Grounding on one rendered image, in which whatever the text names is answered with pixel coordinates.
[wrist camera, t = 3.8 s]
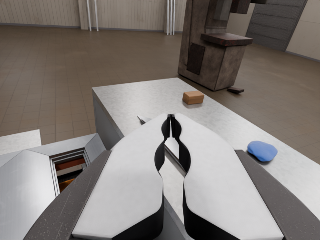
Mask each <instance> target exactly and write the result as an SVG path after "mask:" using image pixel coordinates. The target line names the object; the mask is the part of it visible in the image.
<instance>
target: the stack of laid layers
mask: <svg viewBox="0 0 320 240"><path fill-rule="evenodd" d="M81 157H84V160H85V163H86V166H87V167H88V166H89V165H90V160H89V157H88V155H87V153H86V150H85V147H83V148H79V149H75V150H71V151H67V152H63V153H59V154H56V155H52V156H49V159H50V166H51V173H52V178H53V184H54V190H55V196H56V197H57V196H58V195H59V194H60V189H59V184H58V179H57V174H56V169H55V164H59V163H62V162H66V161H69V160H73V159H77V158H81Z"/></svg>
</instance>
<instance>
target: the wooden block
mask: <svg viewBox="0 0 320 240"><path fill-rule="evenodd" d="M203 99H204V94H203V93H201V92H200V91H198V90H197V91H188V92H184V93H183V98H182V100H183V101H184V102H185V103H186V104H187V105H190V104H197V103H203Z"/></svg>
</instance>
